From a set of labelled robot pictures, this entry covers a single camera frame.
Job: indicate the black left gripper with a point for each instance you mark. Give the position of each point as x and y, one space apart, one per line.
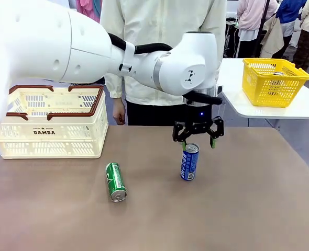
200 115

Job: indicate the blue drink can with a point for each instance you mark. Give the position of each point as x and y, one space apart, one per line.
189 164

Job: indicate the green drink can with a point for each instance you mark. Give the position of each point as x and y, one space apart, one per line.
115 180

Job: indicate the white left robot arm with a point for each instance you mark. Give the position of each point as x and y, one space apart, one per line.
65 39

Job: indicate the person's right forearm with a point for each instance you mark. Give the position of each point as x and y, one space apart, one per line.
114 89

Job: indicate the person's left forearm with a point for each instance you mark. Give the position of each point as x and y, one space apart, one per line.
221 68

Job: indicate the yellow plastic basket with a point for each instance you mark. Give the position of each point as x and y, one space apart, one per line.
269 91

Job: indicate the cream plastic shopping basket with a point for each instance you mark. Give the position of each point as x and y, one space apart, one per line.
65 146

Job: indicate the person's right hand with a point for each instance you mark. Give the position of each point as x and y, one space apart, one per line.
119 113

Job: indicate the white side table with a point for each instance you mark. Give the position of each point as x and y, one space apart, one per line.
275 112

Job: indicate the silver can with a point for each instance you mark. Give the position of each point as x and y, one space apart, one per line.
278 74

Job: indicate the person in cream jacket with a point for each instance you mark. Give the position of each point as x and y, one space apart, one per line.
157 21

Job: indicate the beige coat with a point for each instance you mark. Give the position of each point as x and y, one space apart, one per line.
273 39

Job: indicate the person in pale pink jacket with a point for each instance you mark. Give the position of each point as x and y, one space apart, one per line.
248 15

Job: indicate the person in blue shirt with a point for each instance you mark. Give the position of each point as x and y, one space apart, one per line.
290 13

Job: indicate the person in pink hooded jacket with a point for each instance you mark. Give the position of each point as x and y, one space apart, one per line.
87 8

